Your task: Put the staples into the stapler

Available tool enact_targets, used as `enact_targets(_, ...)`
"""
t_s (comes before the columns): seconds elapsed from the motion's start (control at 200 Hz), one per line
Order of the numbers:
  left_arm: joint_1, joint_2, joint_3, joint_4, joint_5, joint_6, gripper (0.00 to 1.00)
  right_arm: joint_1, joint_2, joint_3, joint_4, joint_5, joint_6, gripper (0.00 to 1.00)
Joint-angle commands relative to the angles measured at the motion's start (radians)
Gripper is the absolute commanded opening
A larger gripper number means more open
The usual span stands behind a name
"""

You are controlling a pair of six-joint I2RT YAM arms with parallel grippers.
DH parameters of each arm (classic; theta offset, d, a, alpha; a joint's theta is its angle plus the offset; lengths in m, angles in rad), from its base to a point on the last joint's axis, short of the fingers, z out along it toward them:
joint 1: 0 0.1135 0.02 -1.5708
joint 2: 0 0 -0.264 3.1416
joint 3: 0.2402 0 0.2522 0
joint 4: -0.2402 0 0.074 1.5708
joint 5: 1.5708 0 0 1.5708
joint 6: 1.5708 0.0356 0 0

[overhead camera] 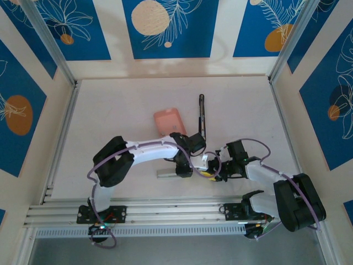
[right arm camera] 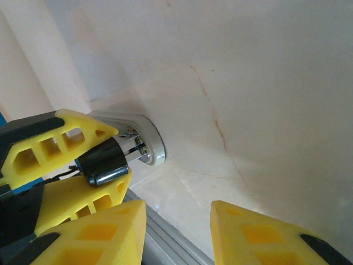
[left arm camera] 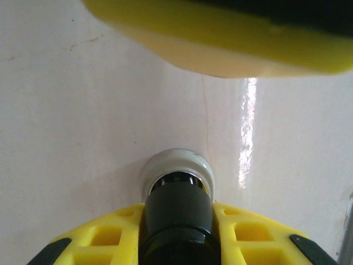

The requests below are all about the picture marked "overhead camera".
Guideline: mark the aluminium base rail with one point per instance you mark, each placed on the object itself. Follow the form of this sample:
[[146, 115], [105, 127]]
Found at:
[[179, 214]]

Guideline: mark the aluminium frame post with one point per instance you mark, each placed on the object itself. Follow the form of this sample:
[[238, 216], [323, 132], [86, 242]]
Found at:
[[49, 41], [292, 38]]

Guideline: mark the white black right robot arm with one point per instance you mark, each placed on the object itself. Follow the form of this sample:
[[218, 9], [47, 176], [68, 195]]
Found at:
[[298, 201]]

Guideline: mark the black controller board with LED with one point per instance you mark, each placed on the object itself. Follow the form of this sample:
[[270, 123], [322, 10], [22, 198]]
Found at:
[[99, 232], [253, 232]]

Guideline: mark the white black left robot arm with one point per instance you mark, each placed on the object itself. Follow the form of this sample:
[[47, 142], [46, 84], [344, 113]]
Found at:
[[151, 151]]

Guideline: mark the aluminium side rail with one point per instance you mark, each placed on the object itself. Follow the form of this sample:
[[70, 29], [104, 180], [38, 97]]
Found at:
[[64, 129], [286, 129]]

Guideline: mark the pink plastic tray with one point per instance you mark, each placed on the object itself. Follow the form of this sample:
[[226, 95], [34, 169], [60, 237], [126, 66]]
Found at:
[[168, 118]]

